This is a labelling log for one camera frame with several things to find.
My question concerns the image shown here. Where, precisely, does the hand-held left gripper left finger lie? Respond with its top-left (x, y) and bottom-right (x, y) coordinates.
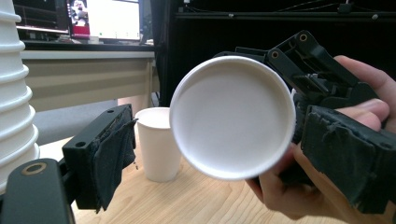
top-left (61, 103), bottom-right (138, 214)

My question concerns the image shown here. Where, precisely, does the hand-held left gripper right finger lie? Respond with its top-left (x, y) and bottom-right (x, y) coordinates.
top-left (300, 105), bottom-right (396, 216)

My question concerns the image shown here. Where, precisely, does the white paper cup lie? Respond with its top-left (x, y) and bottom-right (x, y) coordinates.
top-left (168, 55), bottom-right (297, 182)
top-left (134, 106), bottom-right (183, 184)

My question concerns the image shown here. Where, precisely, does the tall stack of white cups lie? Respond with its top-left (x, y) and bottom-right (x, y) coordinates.
top-left (0, 0), bottom-right (41, 194)

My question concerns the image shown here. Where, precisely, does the beige desk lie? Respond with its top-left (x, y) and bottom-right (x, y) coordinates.
top-left (19, 49), bottom-right (158, 117)

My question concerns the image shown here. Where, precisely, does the lit computer monitor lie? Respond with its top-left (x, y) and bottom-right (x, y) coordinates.
top-left (65, 0), bottom-right (143, 41)

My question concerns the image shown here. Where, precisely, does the dark computer monitor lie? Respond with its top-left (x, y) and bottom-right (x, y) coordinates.
top-left (12, 0), bottom-right (70, 35)

